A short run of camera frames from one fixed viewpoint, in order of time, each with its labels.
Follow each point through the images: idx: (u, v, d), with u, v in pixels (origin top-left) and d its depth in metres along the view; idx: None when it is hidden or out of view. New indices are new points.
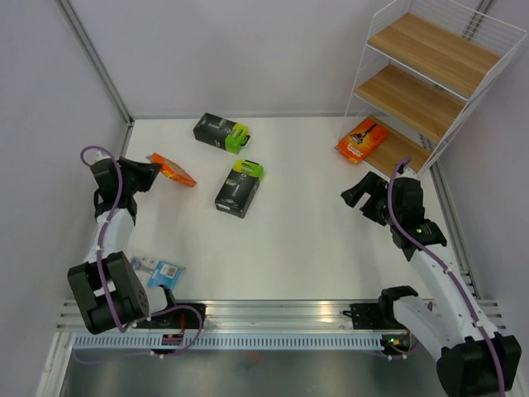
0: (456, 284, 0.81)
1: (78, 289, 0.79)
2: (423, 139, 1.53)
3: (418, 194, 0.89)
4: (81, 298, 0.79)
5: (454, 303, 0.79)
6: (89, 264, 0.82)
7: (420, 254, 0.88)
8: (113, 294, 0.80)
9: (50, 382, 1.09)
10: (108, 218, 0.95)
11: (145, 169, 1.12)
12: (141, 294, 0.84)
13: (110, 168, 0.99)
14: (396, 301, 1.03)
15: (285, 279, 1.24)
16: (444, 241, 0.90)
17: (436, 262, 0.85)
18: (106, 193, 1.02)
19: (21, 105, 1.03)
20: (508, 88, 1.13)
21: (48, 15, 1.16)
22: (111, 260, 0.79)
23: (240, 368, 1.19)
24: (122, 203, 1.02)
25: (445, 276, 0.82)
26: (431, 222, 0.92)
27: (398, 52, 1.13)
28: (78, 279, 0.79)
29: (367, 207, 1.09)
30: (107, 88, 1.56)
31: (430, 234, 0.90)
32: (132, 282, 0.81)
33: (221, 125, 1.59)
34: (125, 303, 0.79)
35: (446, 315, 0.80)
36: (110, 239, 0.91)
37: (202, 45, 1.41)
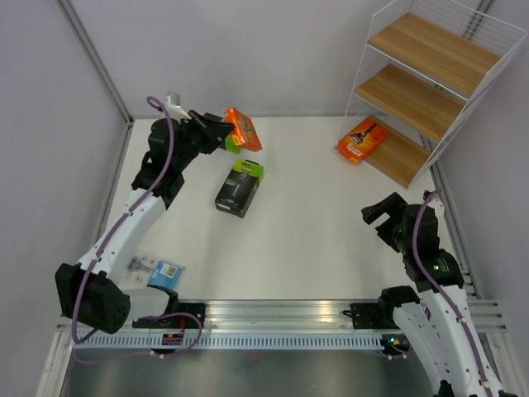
0: (468, 335, 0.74)
1: (60, 289, 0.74)
2: (423, 139, 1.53)
3: (432, 225, 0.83)
4: (61, 295, 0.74)
5: (462, 354, 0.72)
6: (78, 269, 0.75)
7: (435, 295, 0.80)
8: (88, 307, 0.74)
9: (50, 382, 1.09)
10: (130, 211, 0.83)
11: (212, 136, 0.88)
12: (119, 313, 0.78)
13: (166, 139, 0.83)
14: (396, 310, 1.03)
15: (285, 279, 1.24)
16: (461, 282, 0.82)
17: (450, 308, 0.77)
18: (156, 158, 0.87)
19: (20, 105, 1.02)
20: (508, 88, 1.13)
21: (48, 15, 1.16)
22: (96, 285, 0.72)
23: (240, 367, 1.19)
24: (167, 178, 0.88)
25: (458, 324, 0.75)
26: (449, 255, 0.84)
27: (399, 52, 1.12)
28: (64, 279, 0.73)
29: (382, 228, 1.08)
30: (107, 88, 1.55)
31: (446, 272, 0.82)
32: (110, 306, 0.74)
33: None
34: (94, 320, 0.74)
35: (453, 365, 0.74)
36: (115, 246, 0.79)
37: (203, 44, 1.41)
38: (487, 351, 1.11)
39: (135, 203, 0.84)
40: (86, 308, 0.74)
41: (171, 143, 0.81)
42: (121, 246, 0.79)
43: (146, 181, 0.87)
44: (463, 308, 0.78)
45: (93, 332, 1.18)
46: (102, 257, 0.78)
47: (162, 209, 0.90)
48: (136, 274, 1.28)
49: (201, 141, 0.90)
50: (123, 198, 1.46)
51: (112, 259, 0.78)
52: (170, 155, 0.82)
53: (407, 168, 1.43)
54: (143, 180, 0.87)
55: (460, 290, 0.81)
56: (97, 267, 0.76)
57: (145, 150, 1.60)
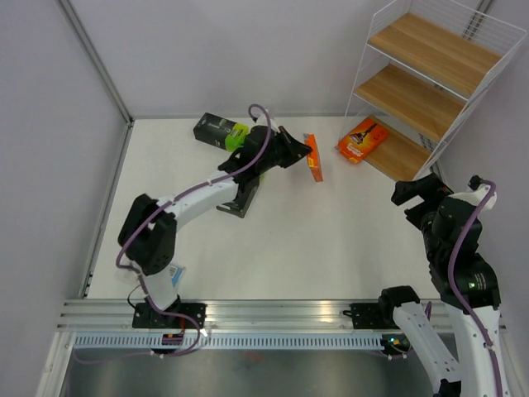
0: (493, 362, 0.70)
1: (131, 213, 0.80)
2: (423, 139, 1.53)
3: (476, 232, 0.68)
4: (129, 217, 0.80)
5: (483, 382, 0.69)
6: (154, 203, 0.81)
7: (464, 317, 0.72)
8: (143, 238, 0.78)
9: (50, 382, 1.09)
10: (212, 182, 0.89)
11: (293, 150, 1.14)
12: (162, 259, 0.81)
13: (259, 142, 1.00)
14: (396, 310, 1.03)
15: (285, 279, 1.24)
16: (497, 303, 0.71)
17: (478, 332, 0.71)
18: (245, 155, 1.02)
19: (21, 106, 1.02)
20: (508, 88, 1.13)
21: (48, 15, 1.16)
22: (163, 221, 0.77)
23: (240, 367, 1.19)
24: (249, 172, 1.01)
25: (484, 351, 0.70)
26: (486, 266, 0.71)
27: (399, 52, 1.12)
28: (137, 207, 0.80)
29: (413, 212, 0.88)
30: (107, 88, 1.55)
31: (482, 289, 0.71)
32: (161, 247, 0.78)
33: (221, 124, 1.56)
34: (141, 252, 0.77)
35: (469, 385, 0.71)
36: (188, 201, 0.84)
37: (203, 45, 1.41)
38: None
39: (216, 178, 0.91)
40: (140, 239, 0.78)
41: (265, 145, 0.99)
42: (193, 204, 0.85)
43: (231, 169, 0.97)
44: (493, 331, 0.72)
45: (93, 333, 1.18)
46: (177, 203, 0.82)
47: (229, 198, 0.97)
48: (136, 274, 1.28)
49: (281, 154, 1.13)
50: (123, 198, 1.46)
51: (184, 209, 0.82)
52: (261, 152, 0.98)
53: (407, 168, 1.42)
54: (227, 169, 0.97)
55: (494, 312, 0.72)
56: (169, 208, 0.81)
57: (145, 150, 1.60)
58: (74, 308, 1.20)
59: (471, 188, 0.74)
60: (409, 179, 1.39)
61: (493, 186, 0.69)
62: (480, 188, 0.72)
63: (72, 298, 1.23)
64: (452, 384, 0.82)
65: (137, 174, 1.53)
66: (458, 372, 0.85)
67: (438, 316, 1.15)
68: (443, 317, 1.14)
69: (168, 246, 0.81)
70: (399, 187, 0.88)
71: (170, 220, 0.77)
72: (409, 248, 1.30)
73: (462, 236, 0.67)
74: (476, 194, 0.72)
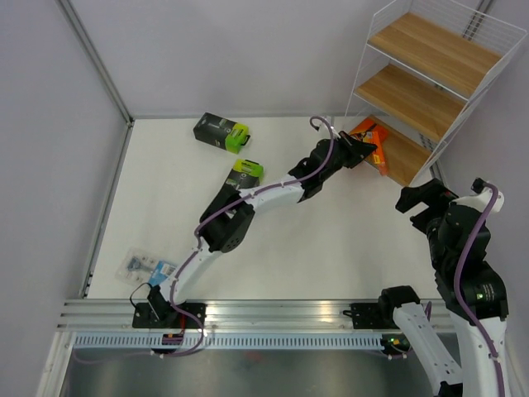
0: (498, 374, 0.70)
1: (217, 198, 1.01)
2: (423, 139, 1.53)
3: (485, 239, 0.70)
4: (215, 201, 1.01)
5: (487, 392, 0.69)
6: (236, 194, 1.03)
7: (471, 328, 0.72)
8: (223, 222, 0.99)
9: (50, 382, 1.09)
10: (283, 184, 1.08)
11: (355, 154, 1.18)
12: (233, 241, 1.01)
13: (322, 155, 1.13)
14: (396, 311, 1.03)
15: (285, 279, 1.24)
16: (503, 313, 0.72)
17: (483, 343, 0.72)
18: (311, 165, 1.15)
19: (21, 106, 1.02)
20: (508, 88, 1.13)
21: (48, 15, 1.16)
22: (244, 210, 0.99)
23: (240, 367, 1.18)
24: (315, 182, 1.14)
25: (489, 361, 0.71)
26: (495, 276, 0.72)
27: (399, 52, 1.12)
28: (224, 194, 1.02)
29: (419, 219, 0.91)
30: (107, 88, 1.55)
31: (491, 299, 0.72)
32: (236, 233, 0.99)
33: (221, 125, 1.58)
34: (218, 233, 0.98)
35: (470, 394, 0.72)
36: (264, 197, 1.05)
37: (203, 45, 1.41)
38: None
39: (288, 181, 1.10)
40: (220, 222, 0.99)
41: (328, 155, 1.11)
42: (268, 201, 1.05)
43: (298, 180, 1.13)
44: (498, 341, 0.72)
45: (93, 333, 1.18)
46: (255, 198, 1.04)
47: (294, 200, 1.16)
48: (136, 274, 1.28)
49: (344, 156, 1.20)
50: (122, 198, 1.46)
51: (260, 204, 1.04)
52: (321, 167, 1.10)
53: (407, 168, 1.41)
54: (295, 175, 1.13)
55: (501, 322, 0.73)
56: (249, 201, 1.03)
57: (145, 150, 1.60)
58: (74, 308, 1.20)
59: (474, 190, 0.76)
60: (409, 179, 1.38)
61: (496, 188, 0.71)
62: (483, 192, 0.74)
63: (72, 298, 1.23)
64: (452, 386, 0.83)
65: (137, 174, 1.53)
66: (458, 375, 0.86)
67: (438, 316, 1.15)
68: (443, 317, 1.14)
69: (240, 232, 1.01)
70: (404, 193, 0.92)
71: (250, 212, 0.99)
72: (409, 249, 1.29)
73: (469, 245, 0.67)
74: (481, 198, 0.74)
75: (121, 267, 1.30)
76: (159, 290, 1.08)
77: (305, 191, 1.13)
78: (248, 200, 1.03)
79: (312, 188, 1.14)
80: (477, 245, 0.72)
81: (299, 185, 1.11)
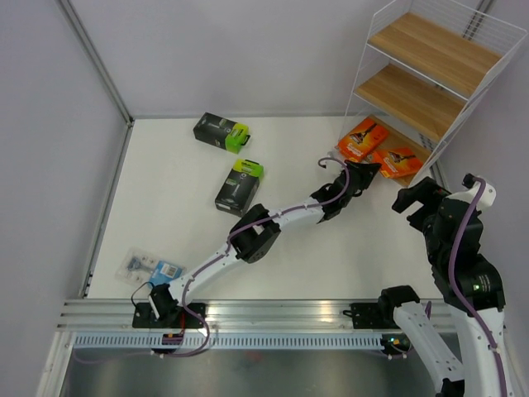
0: (498, 365, 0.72)
1: (248, 214, 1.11)
2: (422, 139, 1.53)
3: (478, 230, 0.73)
4: (246, 215, 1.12)
5: (488, 383, 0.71)
6: (265, 211, 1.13)
7: (469, 319, 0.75)
8: (251, 235, 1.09)
9: (50, 382, 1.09)
10: (307, 206, 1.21)
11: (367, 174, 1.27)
12: (259, 254, 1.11)
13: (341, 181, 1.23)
14: (396, 309, 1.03)
15: (286, 279, 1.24)
16: (501, 304, 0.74)
17: (483, 335, 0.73)
18: (332, 191, 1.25)
19: (21, 106, 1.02)
20: (508, 89, 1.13)
21: (48, 14, 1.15)
22: (272, 227, 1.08)
23: (240, 367, 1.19)
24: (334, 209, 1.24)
25: (489, 352, 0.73)
26: (490, 268, 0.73)
27: (400, 52, 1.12)
28: (254, 212, 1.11)
29: (415, 217, 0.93)
30: (107, 88, 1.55)
31: (487, 290, 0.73)
32: (262, 247, 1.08)
33: (221, 125, 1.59)
34: (245, 244, 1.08)
35: (473, 387, 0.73)
36: (290, 216, 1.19)
37: (203, 44, 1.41)
38: None
39: (312, 203, 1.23)
40: (247, 235, 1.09)
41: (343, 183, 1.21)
42: (293, 220, 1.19)
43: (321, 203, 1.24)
44: (498, 332, 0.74)
45: (93, 332, 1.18)
46: (282, 217, 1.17)
47: (315, 221, 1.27)
48: (136, 274, 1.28)
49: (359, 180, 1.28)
50: (122, 198, 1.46)
51: (284, 222, 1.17)
52: (340, 192, 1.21)
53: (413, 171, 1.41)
54: (317, 198, 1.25)
55: (499, 313, 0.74)
56: (277, 220, 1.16)
57: (145, 150, 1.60)
58: (74, 308, 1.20)
59: (465, 186, 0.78)
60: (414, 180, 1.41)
61: (483, 183, 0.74)
62: (474, 185, 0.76)
63: (72, 298, 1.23)
64: (454, 383, 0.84)
65: (137, 174, 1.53)
66: (459, 370, 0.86)
67: (438, 315, 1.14)
68: (443, 317, 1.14)
69: (267, 246, 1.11)
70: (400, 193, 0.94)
71: (277, 228, 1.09)
72: (410, 249, 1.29)
73: (461, 231, 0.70)
74: (471, 193, 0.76)
75: (121, 267, 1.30)
76: (167, 289, 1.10)
77: (326, 214, 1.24)
78: (275, 218, 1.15)
79: (332, 212, 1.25)
80: (469, 236, 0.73)
81: (321, 208, 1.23)
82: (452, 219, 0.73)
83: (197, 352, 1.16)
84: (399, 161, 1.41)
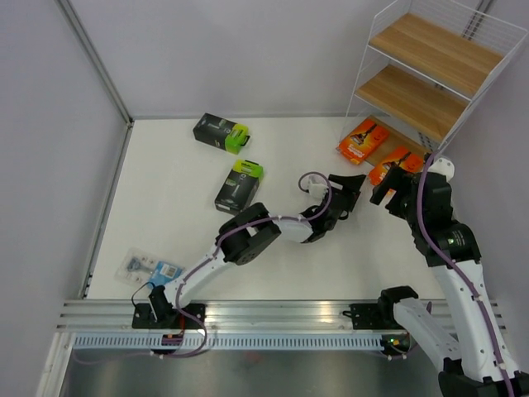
0: (483, 313, 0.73)
1: (246, 212, 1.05)
2: (423, 138, 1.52)
3: (445, 193, 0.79)
4: (242, 213, 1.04)
5: (478, 336, 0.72)
6: (264, 210, 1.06)
7: (449, 272, 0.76)
8: (245, 236, 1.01)
9: (50, 382, 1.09)
10: (301, 219, 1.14)
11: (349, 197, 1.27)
12: (249, 255, 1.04)
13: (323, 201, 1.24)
14: (396, 308, 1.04)
15: (284, 281, 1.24)
16: (477, 255, 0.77)
17: (464, 286, 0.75)
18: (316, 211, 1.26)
19: (21, 107, 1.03)
20: (508, 88, 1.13)
21: (48, 16, 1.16)
22: (269, 230, 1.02)
23: (240, 368, 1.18)
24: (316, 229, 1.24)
25: (474, 303, 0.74)
26: (462, 225, 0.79)
27: (401, 53, 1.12)
28: (254, 210, 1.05)
29: (393, 205, 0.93)
30: (108, 88, 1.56)
31: (463, 244, 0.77)
32: (255, 249, 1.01)
33: (221, 125, 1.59)
34: (236, 244, 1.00)
35: (464, 341, 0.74)
36: (286, 225, 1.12)
37: (202, 45, 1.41)
38: None
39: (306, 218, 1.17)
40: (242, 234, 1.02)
41: (328, 199, 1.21)
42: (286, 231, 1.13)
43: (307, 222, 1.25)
44: (478, 284, 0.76)
45: (93, 333, 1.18)
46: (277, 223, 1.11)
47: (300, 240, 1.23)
48: (136, 274, 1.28)
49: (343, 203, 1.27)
50: (122, 198, 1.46)
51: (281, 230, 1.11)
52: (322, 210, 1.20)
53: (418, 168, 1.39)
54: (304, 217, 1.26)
55: (476, 265, 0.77)
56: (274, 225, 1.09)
57: (145, 150, 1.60)
58: (75, 308, 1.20)
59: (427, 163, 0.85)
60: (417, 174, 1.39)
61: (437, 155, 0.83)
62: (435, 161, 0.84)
63: (72, 298, 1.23)
64: (455, 361, 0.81)
65: (137, 174, 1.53)
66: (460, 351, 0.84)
67: (441, 316, 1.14)
68: (443, 317, 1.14)
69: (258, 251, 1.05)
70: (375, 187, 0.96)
71: (275, 229, 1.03)
72: (409, 249, 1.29)
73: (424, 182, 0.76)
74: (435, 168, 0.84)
75: (121, 267, 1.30)
76: (164, 291, 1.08)
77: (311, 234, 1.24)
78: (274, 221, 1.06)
79: (316, 232, 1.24)
80: (440, 199, 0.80)
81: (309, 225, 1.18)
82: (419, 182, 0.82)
83: (195, 354, 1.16)
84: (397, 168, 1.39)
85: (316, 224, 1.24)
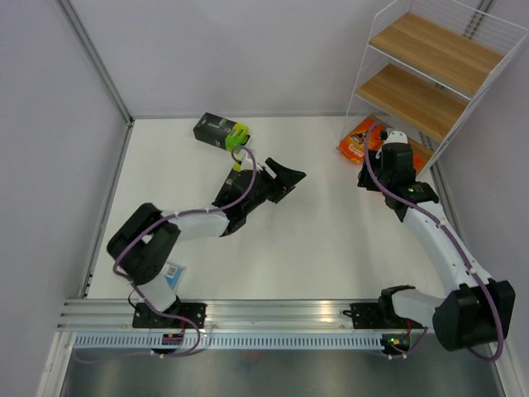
0: (448, 236, 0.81)
1: (133, 220, 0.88)
2: (422, 136, 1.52)
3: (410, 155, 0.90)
4: (131, 222, 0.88)
5: (448, 255, 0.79)
6: (154, 211, 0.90)
7: (412, 212, 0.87)
8: (139, 247, 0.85)
9: (50, 381, 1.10)
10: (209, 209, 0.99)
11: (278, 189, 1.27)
12: (151, 269, 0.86)
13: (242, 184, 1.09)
14: (397, 308, 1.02)
15: (284, 280, 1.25)
16: (436, 198, 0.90)
17: (428, 219, 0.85)
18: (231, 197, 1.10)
19: (21, 107, 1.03)
20: (509, 88, 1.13)
21: (48, 15, 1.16)
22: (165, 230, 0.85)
23: (240, 368, 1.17)
24: (232, 218, 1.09)
25: (438, 229, 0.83)
26: (422, 182, 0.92)
27: (402, 52, 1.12)
28: (141, 214, 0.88)
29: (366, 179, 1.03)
30: (107, 88, 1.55)
31: (421, 193, 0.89)
32: (153, 257, 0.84)
33: (221, 125, 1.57)
34: (131, 260, 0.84)
35: (440, 265, 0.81)
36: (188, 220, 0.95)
37: (202, 45, 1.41)
38: (488, 350, 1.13)
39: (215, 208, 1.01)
40: (136, 246, 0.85)
41: (250, 185, 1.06)
42: (190, 226, 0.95)
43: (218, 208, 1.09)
44: (441, 217, 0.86)
45: (93, 333, 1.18)
46: (180, 218, 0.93)
47: (216, 233, 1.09)
48: None
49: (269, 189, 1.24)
50: (122, 198, 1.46)
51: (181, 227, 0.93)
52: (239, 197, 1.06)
53: (422, 160, 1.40)
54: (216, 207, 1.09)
55: (436, 204, 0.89)
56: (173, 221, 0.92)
57: (145, 150, 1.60)
58: (75, 308, 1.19)
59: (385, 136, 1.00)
60: (417, 173, 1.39)
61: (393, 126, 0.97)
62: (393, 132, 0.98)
63: (73, 298, 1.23)
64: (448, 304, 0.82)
65: (138, 174, 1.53)
66: None
67: None
68: None
69: (160, 261, 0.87)
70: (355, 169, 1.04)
71: (172, 228, 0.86)
72: (409, 248, 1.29)
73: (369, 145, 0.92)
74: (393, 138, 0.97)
75: None
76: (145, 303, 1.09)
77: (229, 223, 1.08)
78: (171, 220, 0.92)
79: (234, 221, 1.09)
80: (405, 163, 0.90)
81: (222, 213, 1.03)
82: (386, 149, 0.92)
83: (188, 354, 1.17)
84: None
85: (234, 212, 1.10)
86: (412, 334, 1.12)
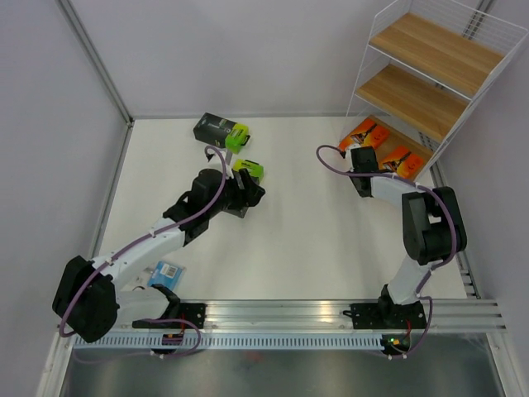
0: (400, 180, 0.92)
1: (65, 279, 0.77)
2: (422, 137, 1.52)
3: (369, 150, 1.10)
4: (63, 284, 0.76)
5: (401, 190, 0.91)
6: (86, 265, 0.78)
7: (374, 181, 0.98)
8: (82, 308, 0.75)
9: (50, 381, 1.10)
10: (154, 232, 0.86)
11: (238, 201, 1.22)
12: (102, 324, 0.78)
13: (209, 188, 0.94)
14: (393, 298, 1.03)
15: (284, 280, 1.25)
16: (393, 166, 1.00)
17: (383, 178, 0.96)
18: (194, 201, 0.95)
19: (21, 107, 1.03)
20: (508, 88, 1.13)
21: (47, 15, 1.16)
22: (101, 284, 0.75)
23: (240, 368, 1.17)
24: (195, 226, 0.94)
25: (393, 179, 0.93)
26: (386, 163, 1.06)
27: (402, 52, 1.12)
28: (71, 271, 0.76)
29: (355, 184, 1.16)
30: (107, 88, 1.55)
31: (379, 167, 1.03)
32: (98, 315, 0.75)
33: (221, 125, 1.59)
34: (78, 322, 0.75)
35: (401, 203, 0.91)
36: (129, 258, 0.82)
37: (202, 45, 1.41)
38: (488, 351, 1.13)
39: (161, 227, 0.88)
40: (79, 304, 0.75)
41: (219, 189, 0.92)
42: (133, 262, 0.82)
43: (179, 216, 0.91)
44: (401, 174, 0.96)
45: None
46: (115, 263, 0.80)
47: (178, 245, 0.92)
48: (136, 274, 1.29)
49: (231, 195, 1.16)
50: (121, 198, 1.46)
51: (122, 268, 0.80)
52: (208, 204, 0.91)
53: (422, 160, 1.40)
54: (175, 215, 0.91)
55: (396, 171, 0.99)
56: (107, 270, 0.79)
57: (144, 150, 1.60)
58: None
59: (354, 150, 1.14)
60: (418, 173, 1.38)
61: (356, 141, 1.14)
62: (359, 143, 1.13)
63: None
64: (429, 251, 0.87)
65: (137, 174, 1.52)
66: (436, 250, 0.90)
67: (440, 316, 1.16)
68: (442, 317, 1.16)
69: (109, 313, 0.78)
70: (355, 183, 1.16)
71: (107, 282, 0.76)
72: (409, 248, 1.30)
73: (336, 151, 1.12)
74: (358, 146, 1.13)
75: None
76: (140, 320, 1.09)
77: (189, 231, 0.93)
78: (105, 269, 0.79)
79: (197, 228, 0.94)
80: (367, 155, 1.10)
81: (178, 230, 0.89)
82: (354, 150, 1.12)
83: (188, 353, 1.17)
84: (397, 168, 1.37)
85: (197, 219, 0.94)
86: (412, 334, 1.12)
